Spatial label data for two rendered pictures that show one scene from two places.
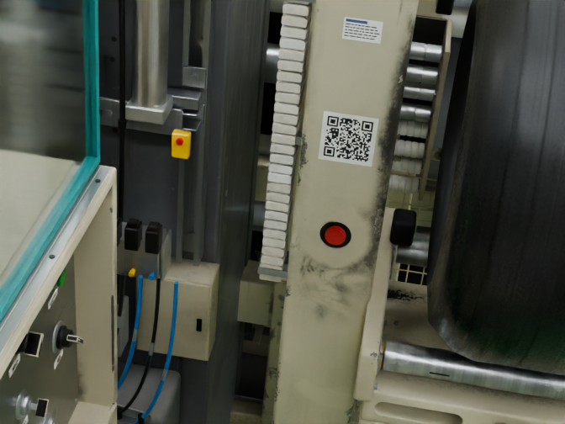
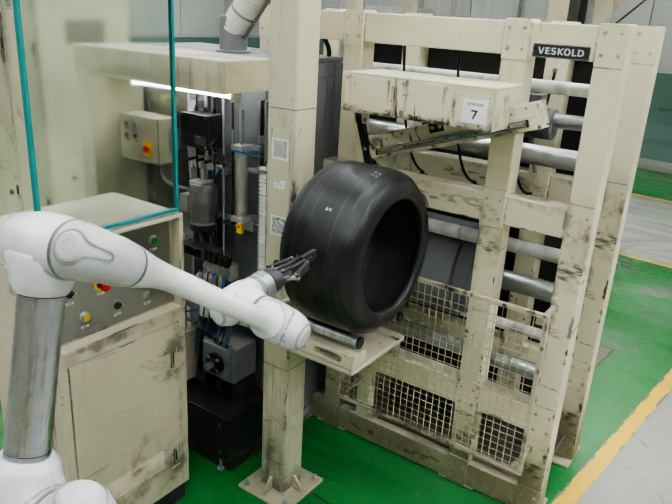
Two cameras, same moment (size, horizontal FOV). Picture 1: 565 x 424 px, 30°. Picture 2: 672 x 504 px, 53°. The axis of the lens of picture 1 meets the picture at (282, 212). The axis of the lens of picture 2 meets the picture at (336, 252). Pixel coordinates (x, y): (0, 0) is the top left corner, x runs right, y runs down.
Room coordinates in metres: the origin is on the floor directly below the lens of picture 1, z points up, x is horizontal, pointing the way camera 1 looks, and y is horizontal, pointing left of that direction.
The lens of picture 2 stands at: (-0.72, -1.40, 1.99)
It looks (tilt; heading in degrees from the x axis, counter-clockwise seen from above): 20 degrees down; 28
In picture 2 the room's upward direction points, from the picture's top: 3 degrees clockwise
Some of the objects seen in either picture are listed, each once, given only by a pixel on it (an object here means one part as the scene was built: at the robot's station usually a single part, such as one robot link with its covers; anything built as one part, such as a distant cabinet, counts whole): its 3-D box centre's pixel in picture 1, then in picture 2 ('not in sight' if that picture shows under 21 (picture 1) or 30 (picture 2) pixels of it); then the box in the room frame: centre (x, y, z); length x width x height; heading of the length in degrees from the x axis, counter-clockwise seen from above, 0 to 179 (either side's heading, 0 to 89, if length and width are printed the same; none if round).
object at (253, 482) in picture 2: not in sight; (281, 479); (1.33, -0.09, 0.02); 0.27 x 0.27 x 0.04; 84
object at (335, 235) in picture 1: (335, 233); not in sight; (1.27, -0.08, 1.06); 0.03 x 0.02 x 0.03; 84
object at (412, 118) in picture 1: (383, 103); not in sight; (1.73, -0.16, 1.05); 0.20 x 0.15 x 0.30; 84
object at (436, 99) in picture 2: not in sight; (429, 98); (1.61, -0.50, 1.71); 0.61 x 0.25 x 0.15; 84
